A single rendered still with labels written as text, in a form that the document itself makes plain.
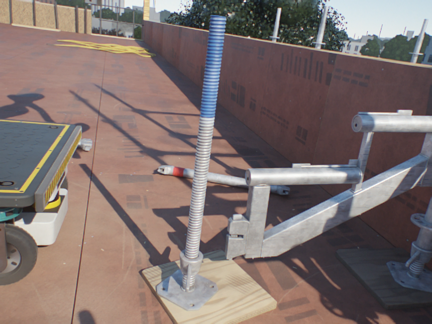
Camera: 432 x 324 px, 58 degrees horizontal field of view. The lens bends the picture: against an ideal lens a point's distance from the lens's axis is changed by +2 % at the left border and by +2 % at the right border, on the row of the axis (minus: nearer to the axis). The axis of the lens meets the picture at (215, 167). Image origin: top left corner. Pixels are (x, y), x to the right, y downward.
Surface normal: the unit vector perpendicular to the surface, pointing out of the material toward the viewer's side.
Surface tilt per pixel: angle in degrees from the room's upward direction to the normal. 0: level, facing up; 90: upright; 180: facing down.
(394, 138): 90
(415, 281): 0
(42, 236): 90
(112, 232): 0
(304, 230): 90
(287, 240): 90
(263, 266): 0
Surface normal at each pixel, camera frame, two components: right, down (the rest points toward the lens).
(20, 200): 0.37, 0.36
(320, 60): -0.96, -0.03
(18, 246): 0.11, 0.40
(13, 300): 0.12, -0.94
